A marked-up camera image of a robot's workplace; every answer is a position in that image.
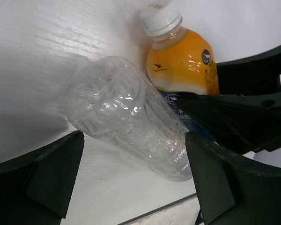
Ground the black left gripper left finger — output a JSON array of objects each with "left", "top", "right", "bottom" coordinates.
[{"left": 0, "top": 131, "right": 84, "bottom": 225}]

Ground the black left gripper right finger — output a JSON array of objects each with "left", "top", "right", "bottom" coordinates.
[{"left": 177, "top": 45, "right": 281, "bottom": 225}]

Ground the orange label juice bottle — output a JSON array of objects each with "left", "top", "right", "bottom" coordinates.
[{"left": 140, "top": 0, "right": 220, "bottom": 141}]

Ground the clear crushed bottle front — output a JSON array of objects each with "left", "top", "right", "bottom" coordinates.
[{"left": 65, "top": 56, "right": 192, "bottom": 182}]

